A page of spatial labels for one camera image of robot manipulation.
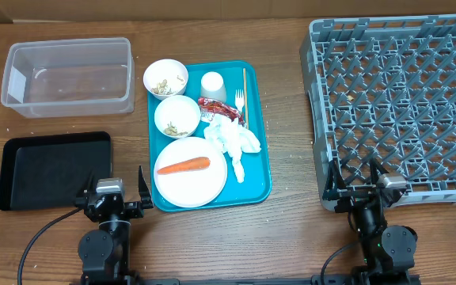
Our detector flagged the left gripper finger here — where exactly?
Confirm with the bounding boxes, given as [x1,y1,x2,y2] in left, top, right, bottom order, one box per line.
[78,170,95,198]
[138,166,154,209]

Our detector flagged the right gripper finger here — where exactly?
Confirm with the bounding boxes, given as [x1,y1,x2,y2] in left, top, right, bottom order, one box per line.
[369,158,389,185]
[324,160,347,194]

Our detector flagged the orange carrot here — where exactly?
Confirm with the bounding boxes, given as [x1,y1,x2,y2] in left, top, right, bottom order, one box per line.
[157,157,211,175]

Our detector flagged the white bowl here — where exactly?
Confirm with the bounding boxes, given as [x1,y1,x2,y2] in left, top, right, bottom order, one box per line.
[154,95,200,139]

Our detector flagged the white napkin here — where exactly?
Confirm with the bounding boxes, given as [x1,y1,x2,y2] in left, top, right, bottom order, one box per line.
[203,114,261,184]

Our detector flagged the peanuts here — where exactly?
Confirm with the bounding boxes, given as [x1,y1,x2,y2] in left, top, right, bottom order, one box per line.
[151,75,186,95]

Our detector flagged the red snack wrapper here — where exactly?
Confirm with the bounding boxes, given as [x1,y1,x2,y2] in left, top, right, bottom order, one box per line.
[197,97,245,125]

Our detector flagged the pink bowl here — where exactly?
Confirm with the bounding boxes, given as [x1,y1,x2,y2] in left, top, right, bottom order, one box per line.
[142,59,188,101]

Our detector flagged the white plastic fork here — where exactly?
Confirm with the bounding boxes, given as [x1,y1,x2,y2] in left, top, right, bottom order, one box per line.
[234,89,245,113]

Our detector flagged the wooden chopstick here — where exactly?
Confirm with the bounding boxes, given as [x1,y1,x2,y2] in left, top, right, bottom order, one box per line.
[243,68,249,129]

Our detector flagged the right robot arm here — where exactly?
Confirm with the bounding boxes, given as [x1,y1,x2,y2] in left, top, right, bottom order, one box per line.
[317,158,420,284]

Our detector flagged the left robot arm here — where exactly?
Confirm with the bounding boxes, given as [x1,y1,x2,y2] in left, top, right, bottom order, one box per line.
[74,170,154,284]

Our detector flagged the grey dishwasher rack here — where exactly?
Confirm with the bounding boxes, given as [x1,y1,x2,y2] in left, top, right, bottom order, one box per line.
[299,14,456,210]

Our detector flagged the black plastic tray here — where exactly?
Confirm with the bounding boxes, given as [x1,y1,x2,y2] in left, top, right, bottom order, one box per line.
[0,131,112,211]

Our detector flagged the pink round plate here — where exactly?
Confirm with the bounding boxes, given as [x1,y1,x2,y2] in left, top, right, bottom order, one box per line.
[154,137,227,208]

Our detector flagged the clear plastic bin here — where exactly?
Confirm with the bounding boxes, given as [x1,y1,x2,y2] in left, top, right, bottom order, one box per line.
[1,37,135,118]

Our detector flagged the white upturned cup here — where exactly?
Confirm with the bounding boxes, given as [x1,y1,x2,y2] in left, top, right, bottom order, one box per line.
[200,71,226,103]

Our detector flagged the teal serving tray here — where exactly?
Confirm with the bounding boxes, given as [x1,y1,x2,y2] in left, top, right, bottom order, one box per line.
[148,60,272,212]

